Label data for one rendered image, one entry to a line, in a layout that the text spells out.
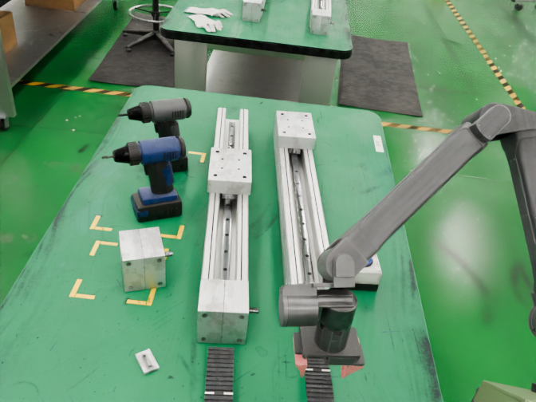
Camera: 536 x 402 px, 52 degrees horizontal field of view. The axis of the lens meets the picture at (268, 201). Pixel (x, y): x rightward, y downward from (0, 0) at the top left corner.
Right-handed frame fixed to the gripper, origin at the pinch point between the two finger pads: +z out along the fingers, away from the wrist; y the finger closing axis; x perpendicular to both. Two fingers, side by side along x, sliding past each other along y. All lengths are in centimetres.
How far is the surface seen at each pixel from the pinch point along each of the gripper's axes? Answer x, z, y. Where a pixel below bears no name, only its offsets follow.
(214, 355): -5.2, 2.5, 20.1
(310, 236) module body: -41.0, 1.2, -2.3
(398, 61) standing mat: -374, 82, -124
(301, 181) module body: -65, 1, -2
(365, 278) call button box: -27.2, 1.6, -13.8
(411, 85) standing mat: -327, 82, -124
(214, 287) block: -17.2, -3.7, 20.7
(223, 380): 0.7, 2.4, 18.3
